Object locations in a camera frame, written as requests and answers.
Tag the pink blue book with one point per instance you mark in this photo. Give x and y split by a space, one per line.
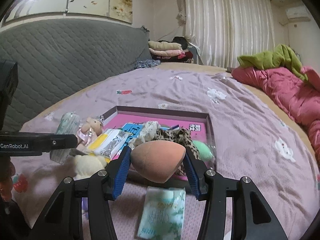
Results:
132 122

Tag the leopard print scrunchie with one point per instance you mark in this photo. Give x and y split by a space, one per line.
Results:
181 136

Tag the floral cream scrunchie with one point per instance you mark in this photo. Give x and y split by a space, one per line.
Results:
147 133

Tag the pink patterned bedsheet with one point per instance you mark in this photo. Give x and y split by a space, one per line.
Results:
250 141

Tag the grey quilted headboard cover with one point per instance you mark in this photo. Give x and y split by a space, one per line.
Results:
59 57

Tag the white yellow tissue pack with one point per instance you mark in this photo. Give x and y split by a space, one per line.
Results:
108 144

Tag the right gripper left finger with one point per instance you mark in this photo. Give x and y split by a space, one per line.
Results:
61 217

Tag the red pink comforter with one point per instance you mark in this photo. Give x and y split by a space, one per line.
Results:
297 98

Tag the green sponge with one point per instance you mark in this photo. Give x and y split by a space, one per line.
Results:
204 151

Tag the beige mouse plush pink dress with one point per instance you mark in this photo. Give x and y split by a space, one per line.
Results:
88 132

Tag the green garment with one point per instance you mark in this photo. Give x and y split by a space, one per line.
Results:
281 56

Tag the white striped curtain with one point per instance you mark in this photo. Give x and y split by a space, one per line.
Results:
222 30

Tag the orange makeup sponge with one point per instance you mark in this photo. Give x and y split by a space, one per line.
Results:
157 160

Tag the blue patterned cloth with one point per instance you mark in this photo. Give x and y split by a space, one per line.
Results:
147 64

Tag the person's left hand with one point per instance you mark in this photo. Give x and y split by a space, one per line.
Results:
6 189

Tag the white air conditioner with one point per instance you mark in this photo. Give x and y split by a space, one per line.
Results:
299 13

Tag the green tissue pack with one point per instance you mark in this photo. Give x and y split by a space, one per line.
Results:
65 137
163 214

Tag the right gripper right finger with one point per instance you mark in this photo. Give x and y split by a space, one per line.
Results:
252 217

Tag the stack of folded clothes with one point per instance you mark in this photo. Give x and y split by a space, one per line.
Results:
178 50

